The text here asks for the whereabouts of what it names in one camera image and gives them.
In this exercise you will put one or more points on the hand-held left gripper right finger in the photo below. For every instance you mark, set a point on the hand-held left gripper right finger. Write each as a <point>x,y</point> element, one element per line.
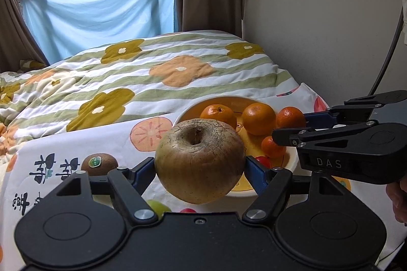
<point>254,172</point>

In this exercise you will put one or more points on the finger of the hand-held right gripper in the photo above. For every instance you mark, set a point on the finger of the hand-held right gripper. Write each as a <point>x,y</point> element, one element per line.
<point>286,137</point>
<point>318,120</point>

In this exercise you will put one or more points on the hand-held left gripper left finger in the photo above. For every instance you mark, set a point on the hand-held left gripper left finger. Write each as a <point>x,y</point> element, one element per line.
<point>143,174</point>

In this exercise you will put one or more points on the red cherry tomato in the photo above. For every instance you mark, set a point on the red cherry tomato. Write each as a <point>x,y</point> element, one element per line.
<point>187,211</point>
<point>263,161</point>

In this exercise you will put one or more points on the small tangerine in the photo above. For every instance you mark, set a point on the small tangerine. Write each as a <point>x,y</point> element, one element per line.
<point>272,148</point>
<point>290,117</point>

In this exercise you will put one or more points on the large orange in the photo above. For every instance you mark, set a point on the large orange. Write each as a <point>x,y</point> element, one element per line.
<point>259,118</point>
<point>217,113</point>

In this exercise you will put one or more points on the wrinkled yellow-red apple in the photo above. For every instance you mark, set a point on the wrinkled yellow-red apple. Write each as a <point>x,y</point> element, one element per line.
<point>200,163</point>

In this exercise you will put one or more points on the yellow bowl with bear print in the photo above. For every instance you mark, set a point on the yellow bowl with bear print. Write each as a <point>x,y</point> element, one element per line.
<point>230,101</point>

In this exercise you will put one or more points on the person's right hand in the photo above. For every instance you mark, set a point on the person's right hand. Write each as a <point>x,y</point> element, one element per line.
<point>399,201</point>

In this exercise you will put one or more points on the green round fruit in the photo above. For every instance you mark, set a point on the green round fruit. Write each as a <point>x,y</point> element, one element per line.
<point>157,207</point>

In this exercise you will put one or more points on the white fruit-print cloth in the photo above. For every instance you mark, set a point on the white fruit-print cloth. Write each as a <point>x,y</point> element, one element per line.
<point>149,134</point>

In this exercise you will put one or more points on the brown kiwi with sticker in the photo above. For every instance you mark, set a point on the brown kiwi with sticker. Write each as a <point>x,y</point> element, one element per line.
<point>98,164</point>

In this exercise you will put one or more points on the floral striped blanket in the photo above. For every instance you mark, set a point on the floral striped blanket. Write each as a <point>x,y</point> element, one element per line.
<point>190,48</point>

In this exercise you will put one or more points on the floral pillow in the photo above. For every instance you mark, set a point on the floral pillow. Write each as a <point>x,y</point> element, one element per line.
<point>30,65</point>

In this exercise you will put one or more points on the light blue hanging cloth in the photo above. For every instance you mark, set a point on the light blue hanging cloth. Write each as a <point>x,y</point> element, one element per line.
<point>95,13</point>

